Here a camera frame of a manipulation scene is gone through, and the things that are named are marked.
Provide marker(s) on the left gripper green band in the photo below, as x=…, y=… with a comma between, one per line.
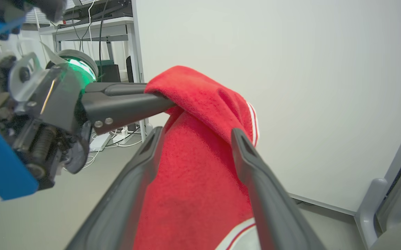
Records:
x=54, y=104

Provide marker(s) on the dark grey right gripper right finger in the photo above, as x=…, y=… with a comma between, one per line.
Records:
x=273, y=208

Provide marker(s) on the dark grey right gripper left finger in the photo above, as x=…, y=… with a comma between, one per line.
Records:
x=124, y=201

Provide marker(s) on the red fleece garment white stripes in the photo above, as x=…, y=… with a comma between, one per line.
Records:
x=193, y=173

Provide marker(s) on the black box under desk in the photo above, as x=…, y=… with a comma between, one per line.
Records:
x=109, y=71

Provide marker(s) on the white metal desk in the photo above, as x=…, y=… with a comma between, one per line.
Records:
x=92, y=29

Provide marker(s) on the black equipment on desk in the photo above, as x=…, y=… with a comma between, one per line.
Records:
x=99, y=8

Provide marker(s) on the grey partition foot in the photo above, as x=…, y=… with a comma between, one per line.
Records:
x=370, y=208

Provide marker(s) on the white partition panel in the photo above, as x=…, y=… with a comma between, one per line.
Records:
x=291, y=86

